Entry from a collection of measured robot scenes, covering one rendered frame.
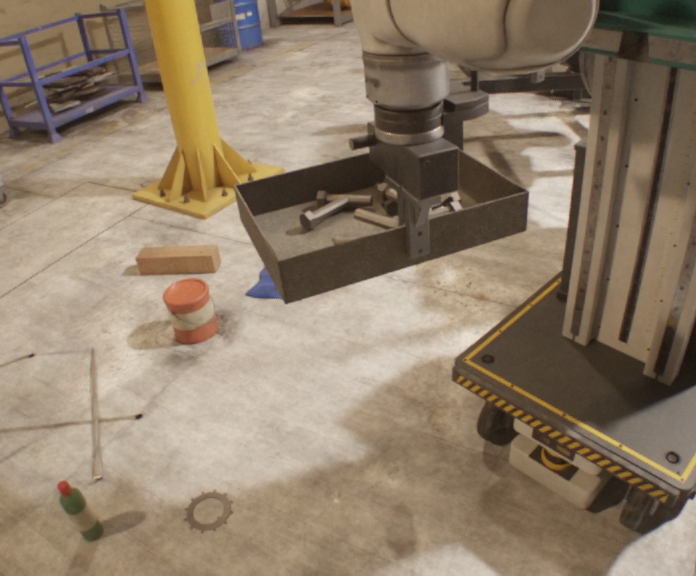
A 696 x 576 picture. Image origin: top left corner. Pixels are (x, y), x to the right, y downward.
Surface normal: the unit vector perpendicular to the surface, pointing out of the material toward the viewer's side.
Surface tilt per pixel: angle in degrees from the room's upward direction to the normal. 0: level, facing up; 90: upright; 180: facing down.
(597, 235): 90
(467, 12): 93
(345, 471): 0
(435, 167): 90
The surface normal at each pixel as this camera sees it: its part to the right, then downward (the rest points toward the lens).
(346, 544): -0.09, -0.84
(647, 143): -0.73, 0.43
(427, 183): 0.37, 0.48
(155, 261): -0.09, 0.55
